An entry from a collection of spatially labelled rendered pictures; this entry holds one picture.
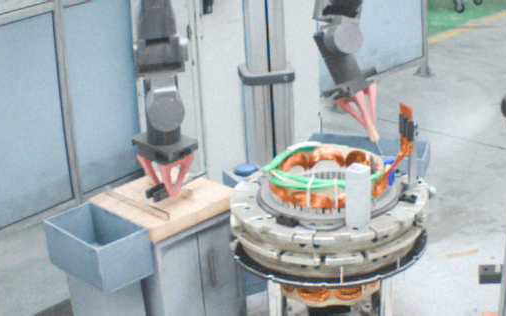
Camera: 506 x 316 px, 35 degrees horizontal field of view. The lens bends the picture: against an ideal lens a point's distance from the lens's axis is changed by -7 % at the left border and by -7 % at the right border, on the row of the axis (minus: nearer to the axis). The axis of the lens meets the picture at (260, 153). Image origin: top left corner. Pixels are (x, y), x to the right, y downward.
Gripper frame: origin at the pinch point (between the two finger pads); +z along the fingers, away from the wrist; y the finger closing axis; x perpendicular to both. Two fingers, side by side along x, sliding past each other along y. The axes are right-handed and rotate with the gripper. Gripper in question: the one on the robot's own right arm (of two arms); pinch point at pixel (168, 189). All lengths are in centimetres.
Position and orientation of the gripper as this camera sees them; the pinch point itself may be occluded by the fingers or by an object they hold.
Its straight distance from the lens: 144.6
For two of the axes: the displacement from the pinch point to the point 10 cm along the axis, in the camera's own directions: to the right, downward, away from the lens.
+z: 0.3, 9.2, 4.0
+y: 7.3, 2.6, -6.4
